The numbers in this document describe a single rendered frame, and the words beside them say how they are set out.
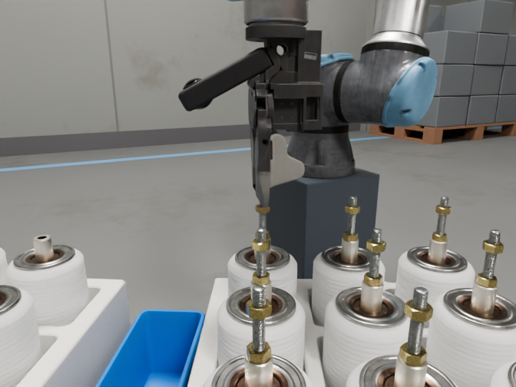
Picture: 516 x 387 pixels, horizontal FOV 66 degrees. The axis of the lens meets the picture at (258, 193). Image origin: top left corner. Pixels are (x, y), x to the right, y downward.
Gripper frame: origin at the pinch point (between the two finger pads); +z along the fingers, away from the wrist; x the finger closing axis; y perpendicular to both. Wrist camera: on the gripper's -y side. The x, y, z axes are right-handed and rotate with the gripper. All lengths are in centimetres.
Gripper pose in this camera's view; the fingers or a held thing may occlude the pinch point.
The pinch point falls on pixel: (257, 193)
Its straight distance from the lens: 51.4
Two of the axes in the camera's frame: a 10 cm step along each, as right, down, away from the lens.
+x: -1.1, -2.8, 9.5
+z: 0.0, 9.6, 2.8
